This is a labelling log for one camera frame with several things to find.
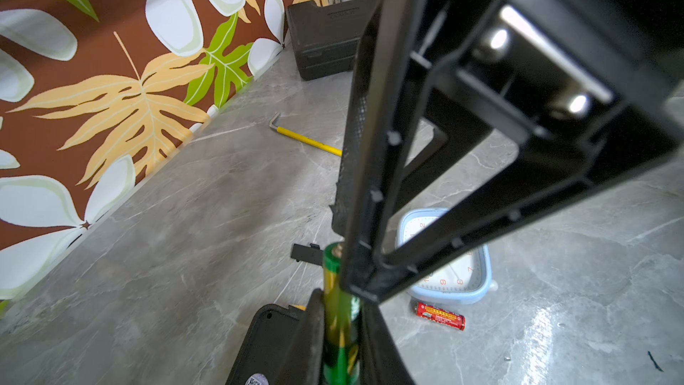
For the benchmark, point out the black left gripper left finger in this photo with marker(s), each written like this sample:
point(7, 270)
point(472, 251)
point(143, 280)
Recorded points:
point(303, 361)

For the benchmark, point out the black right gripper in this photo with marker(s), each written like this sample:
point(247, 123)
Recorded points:
point(578, 85)

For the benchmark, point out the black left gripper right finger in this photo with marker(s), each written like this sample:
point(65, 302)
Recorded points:
point(381, 362)

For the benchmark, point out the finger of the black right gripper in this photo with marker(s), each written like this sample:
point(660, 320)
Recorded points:
point(380, 125)

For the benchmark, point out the green AA battery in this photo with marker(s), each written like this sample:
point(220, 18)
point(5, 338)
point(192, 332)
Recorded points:
point(341, 362)

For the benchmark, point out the red AA battery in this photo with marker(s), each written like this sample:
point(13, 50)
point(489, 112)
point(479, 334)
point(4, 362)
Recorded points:
point(440, 316)

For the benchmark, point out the black battery cover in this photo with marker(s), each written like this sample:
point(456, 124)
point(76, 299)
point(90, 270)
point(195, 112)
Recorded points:
point(311, 254)

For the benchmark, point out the black plastic tool case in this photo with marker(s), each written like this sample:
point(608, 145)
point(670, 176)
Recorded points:
point(325, 38)

